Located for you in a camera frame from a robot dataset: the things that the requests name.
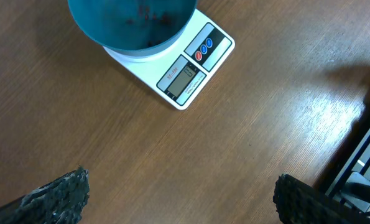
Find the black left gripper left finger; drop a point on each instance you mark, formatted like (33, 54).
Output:
(59, 202)

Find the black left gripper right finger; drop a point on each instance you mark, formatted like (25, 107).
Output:
(297, 202)

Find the white digital kitchen scale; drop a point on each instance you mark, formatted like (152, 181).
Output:
(181, 71)

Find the teal plastic bowl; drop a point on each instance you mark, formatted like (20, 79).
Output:
(103, 22)

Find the red beans in bowl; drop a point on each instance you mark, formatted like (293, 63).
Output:
(150, 25)

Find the black metal frame rail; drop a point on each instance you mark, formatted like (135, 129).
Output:
(347, 180)

